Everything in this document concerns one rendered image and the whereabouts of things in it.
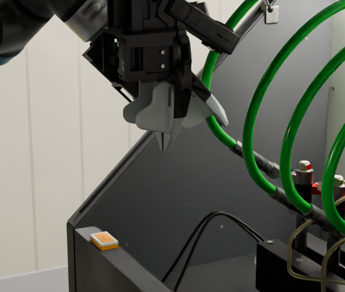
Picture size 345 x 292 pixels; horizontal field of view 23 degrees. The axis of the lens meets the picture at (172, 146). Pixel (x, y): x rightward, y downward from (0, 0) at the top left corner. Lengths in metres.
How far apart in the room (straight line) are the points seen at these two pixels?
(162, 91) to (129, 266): 0.43
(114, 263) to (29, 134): 1.87
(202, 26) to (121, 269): 0.48
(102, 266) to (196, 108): 0.36
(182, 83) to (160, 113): 0.05
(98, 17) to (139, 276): 0.41
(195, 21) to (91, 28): 0.18
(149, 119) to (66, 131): 2.25
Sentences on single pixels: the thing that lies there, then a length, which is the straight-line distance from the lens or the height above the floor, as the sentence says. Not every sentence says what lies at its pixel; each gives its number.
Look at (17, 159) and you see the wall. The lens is 3.19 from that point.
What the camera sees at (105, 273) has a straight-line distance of 1.38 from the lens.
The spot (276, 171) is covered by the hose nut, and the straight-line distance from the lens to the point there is 1.26.
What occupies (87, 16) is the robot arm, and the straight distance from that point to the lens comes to 1.11.
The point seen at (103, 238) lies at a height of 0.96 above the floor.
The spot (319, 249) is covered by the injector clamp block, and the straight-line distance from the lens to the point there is 1.34.
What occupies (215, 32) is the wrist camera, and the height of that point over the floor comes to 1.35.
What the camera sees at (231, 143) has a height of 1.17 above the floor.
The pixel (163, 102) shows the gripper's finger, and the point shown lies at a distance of 0.98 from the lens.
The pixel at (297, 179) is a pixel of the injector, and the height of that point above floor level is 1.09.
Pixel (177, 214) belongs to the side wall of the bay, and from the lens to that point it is 1.57.
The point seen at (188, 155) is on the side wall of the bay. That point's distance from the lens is 1.55.
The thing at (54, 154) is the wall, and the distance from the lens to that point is 3.23.
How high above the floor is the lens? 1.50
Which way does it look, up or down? 16 degrees down
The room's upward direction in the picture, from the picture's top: straight up
